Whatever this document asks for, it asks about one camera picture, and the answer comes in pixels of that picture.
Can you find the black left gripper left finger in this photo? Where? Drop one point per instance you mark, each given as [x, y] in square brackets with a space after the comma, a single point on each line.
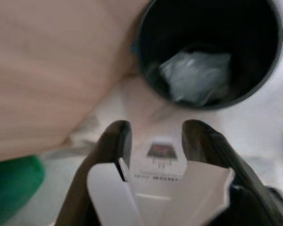
[85, 179]

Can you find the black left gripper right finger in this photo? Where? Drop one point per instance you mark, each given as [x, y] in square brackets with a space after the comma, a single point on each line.
[250, 202]

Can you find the white printed cardboard box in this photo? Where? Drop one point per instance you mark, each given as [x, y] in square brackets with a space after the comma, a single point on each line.
[160, 200]

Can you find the dark grey round rubbish bin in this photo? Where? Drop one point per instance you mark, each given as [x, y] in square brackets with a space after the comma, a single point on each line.
[202, 23]

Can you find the green plastic object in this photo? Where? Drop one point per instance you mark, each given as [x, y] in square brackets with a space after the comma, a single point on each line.
[11, 186]

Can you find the clear crumpled plastic bag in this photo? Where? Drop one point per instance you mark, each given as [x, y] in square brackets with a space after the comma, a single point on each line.
[195, 75]

